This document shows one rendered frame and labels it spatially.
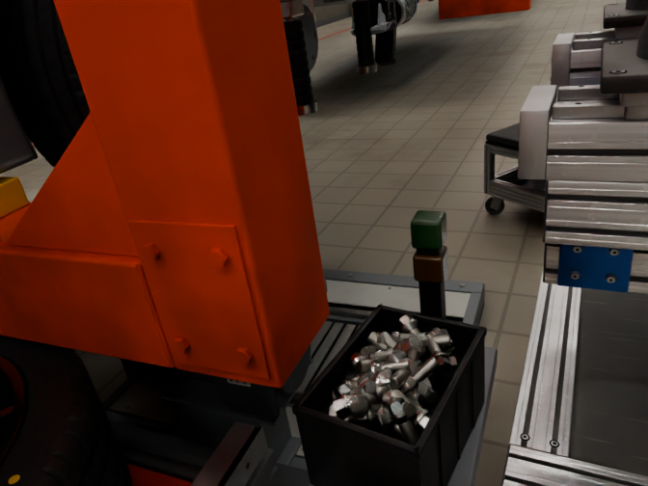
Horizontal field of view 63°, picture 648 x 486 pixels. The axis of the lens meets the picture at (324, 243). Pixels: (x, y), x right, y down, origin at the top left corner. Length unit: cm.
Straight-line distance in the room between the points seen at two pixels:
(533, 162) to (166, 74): 45
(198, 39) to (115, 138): 15
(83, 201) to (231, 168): 23
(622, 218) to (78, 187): 66
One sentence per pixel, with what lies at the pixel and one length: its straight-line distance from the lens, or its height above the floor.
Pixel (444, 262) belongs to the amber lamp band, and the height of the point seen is 60.
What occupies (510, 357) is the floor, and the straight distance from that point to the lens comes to 150.
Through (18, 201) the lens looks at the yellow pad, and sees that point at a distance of 100.
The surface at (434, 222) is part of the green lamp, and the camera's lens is 68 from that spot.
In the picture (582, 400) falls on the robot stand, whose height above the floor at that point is 21.
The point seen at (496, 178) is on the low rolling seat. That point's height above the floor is 16.
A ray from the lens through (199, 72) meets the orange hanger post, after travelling 51.
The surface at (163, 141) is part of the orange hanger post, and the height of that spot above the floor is 83.
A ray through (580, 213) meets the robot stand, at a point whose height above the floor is 64.
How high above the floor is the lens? 95
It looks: 26 degrees down
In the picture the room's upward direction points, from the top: 9 degrees counter-clockwise
